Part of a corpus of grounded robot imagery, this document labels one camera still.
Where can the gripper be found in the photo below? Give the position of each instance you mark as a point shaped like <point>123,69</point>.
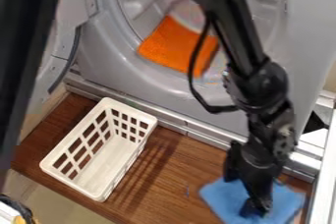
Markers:
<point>259,172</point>

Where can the blue cloth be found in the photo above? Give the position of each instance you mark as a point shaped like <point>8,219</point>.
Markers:
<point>221,198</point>

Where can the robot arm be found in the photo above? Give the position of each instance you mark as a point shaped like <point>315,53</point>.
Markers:
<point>245,45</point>

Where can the orange cloth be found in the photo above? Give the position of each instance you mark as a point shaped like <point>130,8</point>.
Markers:
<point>175,46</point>

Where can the white basket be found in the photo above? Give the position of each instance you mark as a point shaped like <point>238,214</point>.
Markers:
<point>109,156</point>

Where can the washing machine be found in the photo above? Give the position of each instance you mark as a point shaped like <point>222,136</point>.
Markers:
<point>131,80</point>

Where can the aluminium frame rail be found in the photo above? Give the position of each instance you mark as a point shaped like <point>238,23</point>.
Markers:
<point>323,182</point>

